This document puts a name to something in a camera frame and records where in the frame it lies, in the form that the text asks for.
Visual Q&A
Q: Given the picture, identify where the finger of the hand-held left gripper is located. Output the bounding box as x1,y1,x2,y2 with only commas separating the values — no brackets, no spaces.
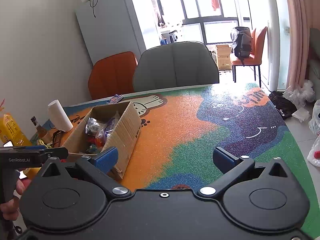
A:
40,147,69,165
0,145,47,152

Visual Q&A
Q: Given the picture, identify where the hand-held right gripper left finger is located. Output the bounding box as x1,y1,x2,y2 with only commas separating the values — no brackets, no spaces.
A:
40,146,132,199

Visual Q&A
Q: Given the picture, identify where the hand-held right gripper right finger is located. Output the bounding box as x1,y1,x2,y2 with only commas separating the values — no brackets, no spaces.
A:
199,147,290,197

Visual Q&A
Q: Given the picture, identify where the green snack packet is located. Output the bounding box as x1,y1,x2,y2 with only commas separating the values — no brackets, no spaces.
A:
80,144,102,155

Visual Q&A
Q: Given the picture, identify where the cardboard box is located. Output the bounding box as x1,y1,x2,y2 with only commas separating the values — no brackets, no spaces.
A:
60,101,142,180

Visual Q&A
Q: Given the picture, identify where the clear packet of cream bars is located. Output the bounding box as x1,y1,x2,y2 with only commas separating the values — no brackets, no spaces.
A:
85,117,107,136

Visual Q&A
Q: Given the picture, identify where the person's left hand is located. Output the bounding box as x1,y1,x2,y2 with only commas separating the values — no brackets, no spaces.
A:
0,177,25,222

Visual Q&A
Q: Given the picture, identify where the brown glass bottle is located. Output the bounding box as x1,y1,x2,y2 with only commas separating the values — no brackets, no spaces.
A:
30,116,52,143

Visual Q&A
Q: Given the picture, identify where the yellow plastic bottle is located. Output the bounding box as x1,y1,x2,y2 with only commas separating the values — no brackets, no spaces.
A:
0,114,25,147

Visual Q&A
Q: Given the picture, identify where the white paper towel roll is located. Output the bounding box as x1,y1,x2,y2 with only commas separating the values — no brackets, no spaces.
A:
47,99,74,132

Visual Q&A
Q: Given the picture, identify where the colourful printed table mat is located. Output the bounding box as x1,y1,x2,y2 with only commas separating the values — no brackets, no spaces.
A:
27,82,310,233

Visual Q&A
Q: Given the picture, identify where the small blue striped packet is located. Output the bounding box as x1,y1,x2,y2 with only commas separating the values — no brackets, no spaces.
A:
106,94,124,105

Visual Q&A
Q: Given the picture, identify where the orange dining chair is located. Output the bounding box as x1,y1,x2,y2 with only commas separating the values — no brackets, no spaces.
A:
229,26,268,82
88,51,138,100

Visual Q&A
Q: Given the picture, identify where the white paper tissue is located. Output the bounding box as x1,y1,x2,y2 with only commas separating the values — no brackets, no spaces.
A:
291,107,311,123

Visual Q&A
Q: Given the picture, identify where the white bag with black print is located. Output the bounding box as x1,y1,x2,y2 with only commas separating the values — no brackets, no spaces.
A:
308,100,320,137

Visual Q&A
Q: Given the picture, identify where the brown printed carton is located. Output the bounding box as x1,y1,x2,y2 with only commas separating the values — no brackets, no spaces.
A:
215,44,233,71

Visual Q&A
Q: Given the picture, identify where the crumpled white plastic bag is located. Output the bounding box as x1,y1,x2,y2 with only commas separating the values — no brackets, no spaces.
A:
282,80,316,103

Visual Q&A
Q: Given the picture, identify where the grey dining chair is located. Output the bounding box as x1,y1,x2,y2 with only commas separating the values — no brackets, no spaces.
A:
132,41,220,92

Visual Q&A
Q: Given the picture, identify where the black backpack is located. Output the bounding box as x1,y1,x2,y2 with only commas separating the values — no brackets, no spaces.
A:
230,27,253,67

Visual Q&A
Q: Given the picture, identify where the white refrigerator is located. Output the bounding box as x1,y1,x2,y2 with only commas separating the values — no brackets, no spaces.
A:
76,0,160,65

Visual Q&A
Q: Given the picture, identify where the glass sliding door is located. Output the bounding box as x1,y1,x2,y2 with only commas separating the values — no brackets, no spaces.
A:
235,0,287,92

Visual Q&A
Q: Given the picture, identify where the grey sofa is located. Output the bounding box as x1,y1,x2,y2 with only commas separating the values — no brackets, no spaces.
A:
306,27,320,80

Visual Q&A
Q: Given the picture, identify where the black framed window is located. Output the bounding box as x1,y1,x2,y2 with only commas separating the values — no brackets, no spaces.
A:
176,0,239,44

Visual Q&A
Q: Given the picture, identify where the pink curtain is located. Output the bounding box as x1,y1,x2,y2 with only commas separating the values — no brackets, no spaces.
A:
282,0,320,88

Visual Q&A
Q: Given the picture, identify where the black cable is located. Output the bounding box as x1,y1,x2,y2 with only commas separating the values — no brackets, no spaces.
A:
51,129,66,148
89,0,105,18

